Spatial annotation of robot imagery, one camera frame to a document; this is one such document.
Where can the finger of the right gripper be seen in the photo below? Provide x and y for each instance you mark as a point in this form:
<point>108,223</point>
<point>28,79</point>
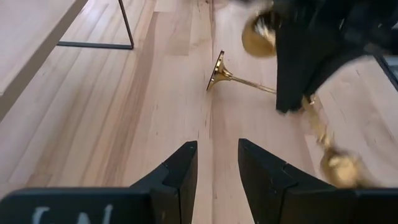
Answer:
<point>295,68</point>

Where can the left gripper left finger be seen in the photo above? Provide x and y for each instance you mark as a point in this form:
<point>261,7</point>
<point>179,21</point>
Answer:
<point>174,193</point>

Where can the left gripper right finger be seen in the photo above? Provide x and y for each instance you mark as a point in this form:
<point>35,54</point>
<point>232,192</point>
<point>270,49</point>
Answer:
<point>273,193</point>

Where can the wooden shelf riser black legs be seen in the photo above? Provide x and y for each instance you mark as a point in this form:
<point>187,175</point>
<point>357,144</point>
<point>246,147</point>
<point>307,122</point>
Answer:
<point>28,40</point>

